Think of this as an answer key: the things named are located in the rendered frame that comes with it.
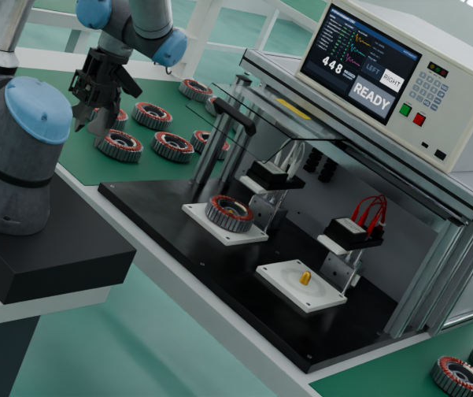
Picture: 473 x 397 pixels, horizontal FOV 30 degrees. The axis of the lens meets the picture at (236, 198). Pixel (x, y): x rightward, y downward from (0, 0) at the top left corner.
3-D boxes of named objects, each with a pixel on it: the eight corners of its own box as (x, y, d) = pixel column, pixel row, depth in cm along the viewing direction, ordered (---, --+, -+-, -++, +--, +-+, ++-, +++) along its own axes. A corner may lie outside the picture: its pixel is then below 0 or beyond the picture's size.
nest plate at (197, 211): (226, 246, 189) (228, 241, 189) (181, 209, 197) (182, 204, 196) (267, 240, 201) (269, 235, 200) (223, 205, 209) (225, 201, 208)
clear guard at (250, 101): (264, 164, 172) (275, 138, 170) (184, 105, 184) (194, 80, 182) (349, 162, 197) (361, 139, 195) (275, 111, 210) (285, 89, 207)
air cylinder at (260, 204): (267, 230, 206) (276, 210, 204) (245, 213, 210) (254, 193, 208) (279, 228, 210) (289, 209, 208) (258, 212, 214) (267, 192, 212)
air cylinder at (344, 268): (343, 290, 194) (354, 269, 192) (319, 271, 198) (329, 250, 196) (355, 287, 198) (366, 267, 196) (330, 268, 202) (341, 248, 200)
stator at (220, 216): (227, 235, 191) (234, 221, 190) (194, 208, 197) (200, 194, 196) (258, 232, 200) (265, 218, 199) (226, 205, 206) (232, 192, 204)
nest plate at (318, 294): (306, 313, 177) (308, 308, 176) (255, 270, 184) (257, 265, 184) (345, 302, 189) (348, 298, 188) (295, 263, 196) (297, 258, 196)
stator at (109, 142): (98, 155, 209) (103, 142, 208) (93, 136, 219) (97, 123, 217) (142, 168, 214) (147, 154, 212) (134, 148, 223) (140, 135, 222)
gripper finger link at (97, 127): (77, 146, 188) (84, 105, 186) (97, 146, 192) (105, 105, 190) (87, 150, 186) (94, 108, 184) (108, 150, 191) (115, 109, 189)
